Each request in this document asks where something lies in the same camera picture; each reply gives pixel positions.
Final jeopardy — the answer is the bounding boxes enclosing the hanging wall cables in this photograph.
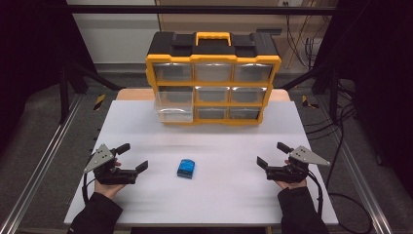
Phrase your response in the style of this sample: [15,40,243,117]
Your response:
[284,3,329,70]

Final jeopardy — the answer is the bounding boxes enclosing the small blue box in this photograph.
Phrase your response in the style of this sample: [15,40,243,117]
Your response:
[176,158,197,179]

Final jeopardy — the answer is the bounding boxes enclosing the person's left hand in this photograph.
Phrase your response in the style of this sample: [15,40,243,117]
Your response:
[94,180,128,200]

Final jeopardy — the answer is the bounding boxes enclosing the aluminium frame rail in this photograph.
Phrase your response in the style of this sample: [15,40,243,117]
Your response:
[316,97,394,234]
[0,94,84,234]

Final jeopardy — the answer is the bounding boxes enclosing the dark curtain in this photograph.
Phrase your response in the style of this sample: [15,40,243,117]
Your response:
[0,0,98,154]
[313,0,413,199]

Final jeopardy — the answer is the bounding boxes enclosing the yellow organizer carry handle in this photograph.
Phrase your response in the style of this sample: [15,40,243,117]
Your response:
[195,31,233,47]

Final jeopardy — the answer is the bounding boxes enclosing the black floor cable loop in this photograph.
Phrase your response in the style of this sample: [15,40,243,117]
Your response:
[326,192,375,234]

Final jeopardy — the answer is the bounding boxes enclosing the black metal stand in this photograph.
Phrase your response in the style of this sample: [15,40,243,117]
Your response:
[57,61,127,125]
[281,62,341,125]

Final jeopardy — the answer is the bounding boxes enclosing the person's right hand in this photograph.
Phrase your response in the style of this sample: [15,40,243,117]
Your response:
[274,177,308,191]

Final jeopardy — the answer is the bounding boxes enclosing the black horizontal frame bar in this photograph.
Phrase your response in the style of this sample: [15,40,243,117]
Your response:
[66,4,339,16]

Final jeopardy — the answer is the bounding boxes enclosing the left hand-held gripper cable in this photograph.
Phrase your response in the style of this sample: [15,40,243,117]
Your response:
[81,172,97,206]

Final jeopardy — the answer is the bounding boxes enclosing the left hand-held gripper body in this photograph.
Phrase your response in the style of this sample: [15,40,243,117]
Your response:
[83,143,138,186]

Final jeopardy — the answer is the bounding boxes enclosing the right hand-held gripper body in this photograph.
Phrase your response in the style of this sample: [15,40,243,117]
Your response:
[265,145,332,184]

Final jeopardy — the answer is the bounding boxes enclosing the black yellow hazard tape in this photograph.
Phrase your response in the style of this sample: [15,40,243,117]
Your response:
[301,95,320,110]
[93,93,107,111]

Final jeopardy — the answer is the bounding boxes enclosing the clear plastic organizer drawer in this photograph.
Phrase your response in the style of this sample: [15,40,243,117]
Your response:
[154,87,195,124]

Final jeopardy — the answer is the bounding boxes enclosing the set of small clear drawers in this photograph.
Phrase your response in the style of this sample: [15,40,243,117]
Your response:
[153,62,274,121]

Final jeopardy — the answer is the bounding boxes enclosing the right hand-held gripper cable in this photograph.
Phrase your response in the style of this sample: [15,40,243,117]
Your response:
[306,170,325,218]

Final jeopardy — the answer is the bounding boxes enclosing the bundle of black floor cables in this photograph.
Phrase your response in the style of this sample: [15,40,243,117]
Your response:
[305,81,357,191]

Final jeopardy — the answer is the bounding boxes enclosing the hand-held gripper cable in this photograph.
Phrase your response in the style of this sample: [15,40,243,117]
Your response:
[81,172,97,206]
[306,170,325,218]

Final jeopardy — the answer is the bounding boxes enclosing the yellow black drawer organizer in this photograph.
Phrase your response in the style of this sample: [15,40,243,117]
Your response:
[144,31,282,126]

